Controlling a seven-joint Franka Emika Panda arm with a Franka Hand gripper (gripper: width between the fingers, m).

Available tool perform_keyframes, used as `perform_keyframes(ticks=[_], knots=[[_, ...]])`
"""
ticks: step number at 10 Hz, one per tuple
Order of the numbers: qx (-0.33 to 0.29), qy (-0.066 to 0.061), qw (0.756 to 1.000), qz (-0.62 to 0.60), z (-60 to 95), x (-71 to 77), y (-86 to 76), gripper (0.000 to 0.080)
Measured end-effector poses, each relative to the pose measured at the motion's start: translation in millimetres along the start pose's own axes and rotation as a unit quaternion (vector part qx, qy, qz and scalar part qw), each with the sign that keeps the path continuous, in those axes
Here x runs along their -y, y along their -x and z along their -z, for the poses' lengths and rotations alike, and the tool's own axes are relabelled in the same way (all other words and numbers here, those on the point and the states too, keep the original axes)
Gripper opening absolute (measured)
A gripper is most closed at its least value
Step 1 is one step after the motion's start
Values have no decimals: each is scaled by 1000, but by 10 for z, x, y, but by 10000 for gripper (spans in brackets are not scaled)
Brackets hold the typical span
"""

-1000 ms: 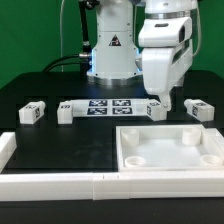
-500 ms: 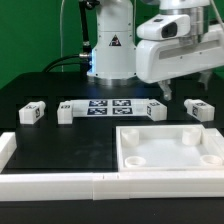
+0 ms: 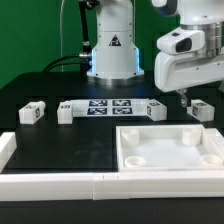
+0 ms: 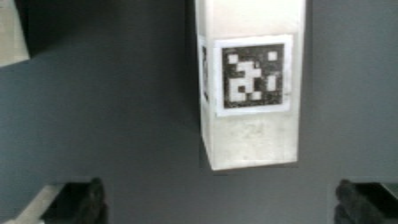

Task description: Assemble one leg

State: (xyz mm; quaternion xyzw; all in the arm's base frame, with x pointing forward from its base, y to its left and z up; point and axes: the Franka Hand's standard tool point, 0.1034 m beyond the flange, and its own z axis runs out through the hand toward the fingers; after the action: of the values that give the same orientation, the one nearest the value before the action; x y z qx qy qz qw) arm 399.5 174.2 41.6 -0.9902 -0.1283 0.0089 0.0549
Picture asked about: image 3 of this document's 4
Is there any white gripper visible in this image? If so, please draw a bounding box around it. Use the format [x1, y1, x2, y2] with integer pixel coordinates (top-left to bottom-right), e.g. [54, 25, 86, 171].
[154, 52, 224, 107]

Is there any white square tabletop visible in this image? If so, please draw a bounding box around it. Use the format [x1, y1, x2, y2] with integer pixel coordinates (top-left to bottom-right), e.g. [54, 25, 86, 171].
[116, 125, 224, 172]

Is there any white U-shaped obstacle fence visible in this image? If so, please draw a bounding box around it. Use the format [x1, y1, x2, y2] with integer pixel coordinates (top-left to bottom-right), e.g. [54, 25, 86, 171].
[0, 132, 224, 201]

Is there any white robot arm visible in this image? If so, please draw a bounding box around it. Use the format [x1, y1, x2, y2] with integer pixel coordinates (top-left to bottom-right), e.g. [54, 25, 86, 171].
[84, 0, 224, 105]

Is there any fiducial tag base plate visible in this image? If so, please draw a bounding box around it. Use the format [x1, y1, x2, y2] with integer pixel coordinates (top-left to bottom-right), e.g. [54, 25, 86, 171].
[71, 99, 149, 117]

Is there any black cable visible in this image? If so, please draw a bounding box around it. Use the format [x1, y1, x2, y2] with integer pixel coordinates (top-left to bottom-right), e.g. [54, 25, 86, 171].
[42, 0, 101, 73]

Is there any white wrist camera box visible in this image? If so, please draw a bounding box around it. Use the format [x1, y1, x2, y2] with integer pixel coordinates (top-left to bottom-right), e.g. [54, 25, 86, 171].
[157, 28, 205, 55]

